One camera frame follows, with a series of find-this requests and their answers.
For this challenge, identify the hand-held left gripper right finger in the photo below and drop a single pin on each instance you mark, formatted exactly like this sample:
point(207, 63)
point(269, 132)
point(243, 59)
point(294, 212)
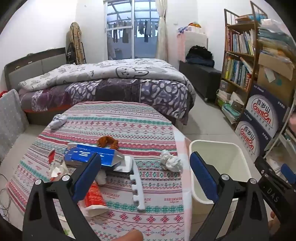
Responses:
point(203, 178)

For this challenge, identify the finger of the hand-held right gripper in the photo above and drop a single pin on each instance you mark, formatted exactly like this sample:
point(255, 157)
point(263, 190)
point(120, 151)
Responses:
point(266, 168)
point(289, 173)

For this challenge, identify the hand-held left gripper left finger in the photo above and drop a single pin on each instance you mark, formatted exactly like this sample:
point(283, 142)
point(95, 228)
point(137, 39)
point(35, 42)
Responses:
point(86, 176)

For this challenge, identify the small white tissue wad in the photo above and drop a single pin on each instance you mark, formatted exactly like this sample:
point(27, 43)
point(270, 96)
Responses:
point(101, 179)

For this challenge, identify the blue cardboard box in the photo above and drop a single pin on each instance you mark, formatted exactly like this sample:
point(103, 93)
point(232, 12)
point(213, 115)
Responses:
point(81, 156)

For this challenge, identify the red snack packet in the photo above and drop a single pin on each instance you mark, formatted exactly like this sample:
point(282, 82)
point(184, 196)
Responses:
point(94, 197)

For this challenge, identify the white plastic bin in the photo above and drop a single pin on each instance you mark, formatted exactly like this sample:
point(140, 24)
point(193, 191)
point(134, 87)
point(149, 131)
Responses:
point(222, 160)

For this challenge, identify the red white torn wrapper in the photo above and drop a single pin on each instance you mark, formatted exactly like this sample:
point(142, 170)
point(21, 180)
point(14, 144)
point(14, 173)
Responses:
point(55, 170)

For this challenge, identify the white paper ball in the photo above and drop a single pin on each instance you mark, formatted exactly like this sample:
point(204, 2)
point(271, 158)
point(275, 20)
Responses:
point(171, 162)

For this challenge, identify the orange peel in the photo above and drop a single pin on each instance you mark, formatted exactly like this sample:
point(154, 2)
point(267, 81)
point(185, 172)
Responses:
point(105, 141)

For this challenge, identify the bluish white tissue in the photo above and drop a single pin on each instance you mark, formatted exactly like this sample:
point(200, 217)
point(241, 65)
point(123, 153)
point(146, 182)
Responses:
point(57, 121)

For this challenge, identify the person's right hand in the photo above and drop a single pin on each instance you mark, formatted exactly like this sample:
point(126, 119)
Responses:
point(275, 223)

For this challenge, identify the white rack with papers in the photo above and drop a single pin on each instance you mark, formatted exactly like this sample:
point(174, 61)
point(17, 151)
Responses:
point(276, 162)

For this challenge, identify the navy white water carton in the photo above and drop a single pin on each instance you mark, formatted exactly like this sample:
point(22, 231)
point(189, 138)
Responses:
point(263, 109)
point(248, 139)

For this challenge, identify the stack of flat books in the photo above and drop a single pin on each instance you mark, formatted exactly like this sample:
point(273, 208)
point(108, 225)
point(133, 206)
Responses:
point(229, 111)

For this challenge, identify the striped patterned tablecloth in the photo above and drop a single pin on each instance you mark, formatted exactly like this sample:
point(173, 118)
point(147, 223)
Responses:
point(138, 125)

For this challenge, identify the person's leg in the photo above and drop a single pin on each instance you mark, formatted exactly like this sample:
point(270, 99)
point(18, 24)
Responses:
point(129, 236)

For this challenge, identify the brown cardboard box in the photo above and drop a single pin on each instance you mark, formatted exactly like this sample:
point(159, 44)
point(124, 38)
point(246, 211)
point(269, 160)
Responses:
point(277, 88)

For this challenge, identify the black storage bench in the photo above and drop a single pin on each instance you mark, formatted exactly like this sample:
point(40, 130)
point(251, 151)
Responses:
point(201, 78)

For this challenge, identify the purple patterned blanket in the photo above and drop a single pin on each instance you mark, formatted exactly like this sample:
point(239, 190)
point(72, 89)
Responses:
point(150, 92)

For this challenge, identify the row of thick upright books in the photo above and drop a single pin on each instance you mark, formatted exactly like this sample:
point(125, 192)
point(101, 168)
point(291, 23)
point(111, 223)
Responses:
point(235, 69)

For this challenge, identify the grey cartoon print quilt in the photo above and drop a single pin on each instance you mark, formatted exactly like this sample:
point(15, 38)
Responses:
point(104, 69)

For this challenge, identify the wooden bookshelf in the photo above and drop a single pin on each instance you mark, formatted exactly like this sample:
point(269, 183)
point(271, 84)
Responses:
point(240, 54)

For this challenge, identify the pile of dark clothes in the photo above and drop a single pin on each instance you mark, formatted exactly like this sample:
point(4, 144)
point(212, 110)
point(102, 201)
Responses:
point(198, 56)

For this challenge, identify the black hanging bag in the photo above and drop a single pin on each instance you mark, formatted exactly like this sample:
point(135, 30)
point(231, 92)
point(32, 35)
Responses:
point(70, 53)

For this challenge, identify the grey bed headboard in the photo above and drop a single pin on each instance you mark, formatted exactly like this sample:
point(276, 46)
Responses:
point(30, 64)

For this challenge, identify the row of thin upright books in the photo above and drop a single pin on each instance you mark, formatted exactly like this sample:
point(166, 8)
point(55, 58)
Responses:
point(240, 41)

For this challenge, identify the pile of papers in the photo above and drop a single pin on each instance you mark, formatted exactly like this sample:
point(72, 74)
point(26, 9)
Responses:
point(275, 39)

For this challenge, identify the plaid coat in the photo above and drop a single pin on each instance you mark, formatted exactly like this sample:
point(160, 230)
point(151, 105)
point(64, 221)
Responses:
point(77, 41)

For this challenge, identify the pink white covered cabinet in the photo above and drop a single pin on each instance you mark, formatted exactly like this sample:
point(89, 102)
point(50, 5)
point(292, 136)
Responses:
point(196, 39)

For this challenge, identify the glass balcony door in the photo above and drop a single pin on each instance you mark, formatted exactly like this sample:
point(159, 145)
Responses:
point(143, 46)

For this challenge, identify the row of hanging clothes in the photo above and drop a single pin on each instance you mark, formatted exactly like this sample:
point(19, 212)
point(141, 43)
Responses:
point(126, 32)

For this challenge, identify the cream curtain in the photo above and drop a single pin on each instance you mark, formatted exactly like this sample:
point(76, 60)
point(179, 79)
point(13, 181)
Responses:
point(161, 34)

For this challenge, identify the books on shelf top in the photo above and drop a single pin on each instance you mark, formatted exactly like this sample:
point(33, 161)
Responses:
point(247, 19)

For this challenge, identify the yellow red object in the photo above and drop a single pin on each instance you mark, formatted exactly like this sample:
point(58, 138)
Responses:
point(194, 24)

